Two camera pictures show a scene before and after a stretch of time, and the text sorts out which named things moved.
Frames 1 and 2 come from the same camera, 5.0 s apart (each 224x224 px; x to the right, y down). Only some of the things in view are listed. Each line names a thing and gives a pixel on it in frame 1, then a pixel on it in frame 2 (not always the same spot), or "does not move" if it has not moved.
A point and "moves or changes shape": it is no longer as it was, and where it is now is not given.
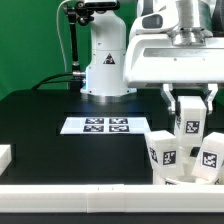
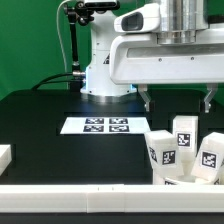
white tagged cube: (190, 122) moves or changes shape
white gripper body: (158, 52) does not move
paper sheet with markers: (107, 126) does not move
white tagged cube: (164, 153) does not move
